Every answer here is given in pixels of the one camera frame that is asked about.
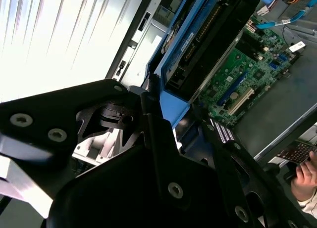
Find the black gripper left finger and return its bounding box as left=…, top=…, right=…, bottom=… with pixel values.
left=0, top=74, right=185, bottom=209

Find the hard disk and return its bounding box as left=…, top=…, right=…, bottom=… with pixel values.
left=145, top=0, right=285, bottom=130

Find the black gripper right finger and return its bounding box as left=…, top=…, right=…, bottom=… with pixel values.
left=192, top=104, right=317, bottom=228

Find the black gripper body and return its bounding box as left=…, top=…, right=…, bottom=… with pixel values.
left=47, top=143, right=248, bottom=228

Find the person's hand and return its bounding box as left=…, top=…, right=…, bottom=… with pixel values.
left=291, top=151, right=317, bottom=202

